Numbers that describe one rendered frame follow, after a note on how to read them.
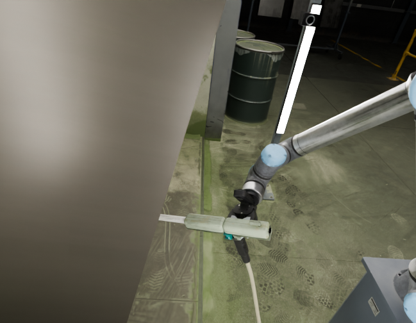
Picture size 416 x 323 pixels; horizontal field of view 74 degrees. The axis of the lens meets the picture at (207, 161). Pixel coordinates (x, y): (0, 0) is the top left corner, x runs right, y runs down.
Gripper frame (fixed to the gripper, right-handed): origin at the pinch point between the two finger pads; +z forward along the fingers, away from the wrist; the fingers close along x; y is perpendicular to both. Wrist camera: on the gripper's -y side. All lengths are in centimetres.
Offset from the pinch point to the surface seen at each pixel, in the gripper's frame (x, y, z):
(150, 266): 70, 57, -11
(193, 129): 112, 54, -167
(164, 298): 54, 61, 3
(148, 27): -10, -69, 21
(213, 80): 80, 9, -180
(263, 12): 144, 32, -663
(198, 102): 99, 26, -172
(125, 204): 5.7, -40.7, 26.7
